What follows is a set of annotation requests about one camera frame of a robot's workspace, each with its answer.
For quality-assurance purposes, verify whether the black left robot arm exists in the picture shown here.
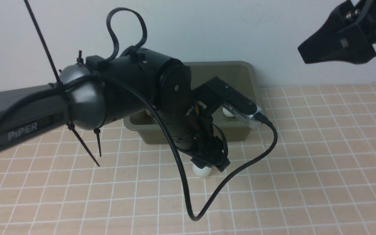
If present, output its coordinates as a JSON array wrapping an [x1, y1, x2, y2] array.
[[0, 48, 230, 171]]

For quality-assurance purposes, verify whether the white table-tennis ball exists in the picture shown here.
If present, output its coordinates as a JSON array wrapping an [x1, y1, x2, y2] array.
[[222, 107, 235, 118]]

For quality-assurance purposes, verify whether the black left camera cable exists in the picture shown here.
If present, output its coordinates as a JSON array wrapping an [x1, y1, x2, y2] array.
[[0, 7, 278, 222]]

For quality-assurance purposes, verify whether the white ball with logo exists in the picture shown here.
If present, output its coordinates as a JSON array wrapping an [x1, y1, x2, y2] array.
[[192, 164, 212, 178]]

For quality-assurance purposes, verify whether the olive green plastic bin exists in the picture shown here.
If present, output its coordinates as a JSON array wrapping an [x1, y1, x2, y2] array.
[[123, 61, 267, 145]]

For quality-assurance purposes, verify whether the checkered beige tablecloth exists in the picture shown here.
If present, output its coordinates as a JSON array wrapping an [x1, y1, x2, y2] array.
[[0, 85, 376, 235]]

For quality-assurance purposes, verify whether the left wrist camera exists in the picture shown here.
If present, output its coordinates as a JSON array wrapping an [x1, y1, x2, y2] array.
[[192, 76, 268, 127]]

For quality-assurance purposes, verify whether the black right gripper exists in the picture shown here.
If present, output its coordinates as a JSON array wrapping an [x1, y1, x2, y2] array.
[[297, 0, 376, 65]]

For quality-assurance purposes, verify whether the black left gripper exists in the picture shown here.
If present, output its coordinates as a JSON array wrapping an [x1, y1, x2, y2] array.
[[162, 111, 231, 172]]

